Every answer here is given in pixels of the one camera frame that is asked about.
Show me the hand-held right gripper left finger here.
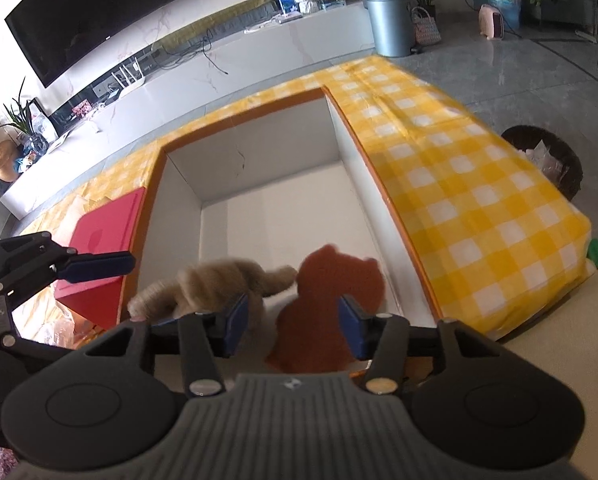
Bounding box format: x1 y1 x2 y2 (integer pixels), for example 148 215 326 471
86 292 252 399

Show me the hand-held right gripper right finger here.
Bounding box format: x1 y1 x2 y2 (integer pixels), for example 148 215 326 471
338 294 509 396

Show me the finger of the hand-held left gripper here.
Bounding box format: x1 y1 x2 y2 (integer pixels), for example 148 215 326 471
0 231 136 307
0 331 56 367

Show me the beige plush toy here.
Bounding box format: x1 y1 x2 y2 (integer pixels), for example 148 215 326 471
128 257 299 324

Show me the brown plush bear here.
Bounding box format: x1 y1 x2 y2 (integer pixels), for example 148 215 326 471
265 243 384 375

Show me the white cardboard box orange rim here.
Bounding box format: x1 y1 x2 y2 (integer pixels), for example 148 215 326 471
121 85 448 377

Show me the red box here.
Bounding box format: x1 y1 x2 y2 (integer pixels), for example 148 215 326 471
54 187 147 329

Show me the clear plastic bag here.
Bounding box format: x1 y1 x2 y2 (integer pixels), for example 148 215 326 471
38 305 96 352

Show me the golden round vase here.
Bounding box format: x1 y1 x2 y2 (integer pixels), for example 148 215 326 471
0 140 22 182

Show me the small leafy potted plant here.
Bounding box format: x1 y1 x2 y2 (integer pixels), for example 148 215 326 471
0 77 50 152

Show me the white router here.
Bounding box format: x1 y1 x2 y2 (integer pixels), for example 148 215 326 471
113 57 148 99

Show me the yellow checked tablecloth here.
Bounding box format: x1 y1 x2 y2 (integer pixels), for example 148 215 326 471
9 55 593 357

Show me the black television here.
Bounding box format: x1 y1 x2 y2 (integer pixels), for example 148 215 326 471
4 0 198 90

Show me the white television cabinet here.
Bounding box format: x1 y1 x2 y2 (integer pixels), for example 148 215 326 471
0 0 381 221

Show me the dark wicker basket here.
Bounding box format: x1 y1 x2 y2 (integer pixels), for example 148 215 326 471
500 125 584 204

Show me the grey metal trash can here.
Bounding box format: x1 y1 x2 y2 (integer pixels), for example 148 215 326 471
364 0 416 59

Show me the woven basket bag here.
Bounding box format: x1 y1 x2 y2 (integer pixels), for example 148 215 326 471
410 6 443 46

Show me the pink space heater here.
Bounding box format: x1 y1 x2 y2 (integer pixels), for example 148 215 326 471
479 4 508 41

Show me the black picture frame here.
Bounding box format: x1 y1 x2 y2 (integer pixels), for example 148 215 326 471
26 97 60 144

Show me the black cable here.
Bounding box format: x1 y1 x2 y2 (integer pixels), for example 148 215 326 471
154 29 231 77

